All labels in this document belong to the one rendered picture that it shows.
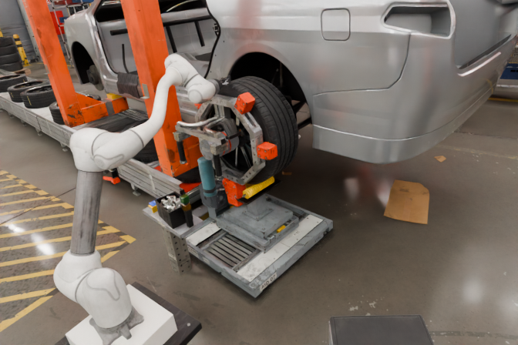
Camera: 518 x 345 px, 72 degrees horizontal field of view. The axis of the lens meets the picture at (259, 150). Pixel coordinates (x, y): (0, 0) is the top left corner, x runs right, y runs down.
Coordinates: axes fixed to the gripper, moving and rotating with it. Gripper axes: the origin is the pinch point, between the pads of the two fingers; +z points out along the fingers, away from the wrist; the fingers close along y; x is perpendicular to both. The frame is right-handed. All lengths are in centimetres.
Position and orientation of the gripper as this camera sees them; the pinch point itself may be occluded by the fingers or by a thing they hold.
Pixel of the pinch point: (227, 78)
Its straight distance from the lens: 216.0
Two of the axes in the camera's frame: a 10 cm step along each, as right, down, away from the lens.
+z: 3.2, -3.8, 8.7
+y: 9.3, -0.5, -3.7
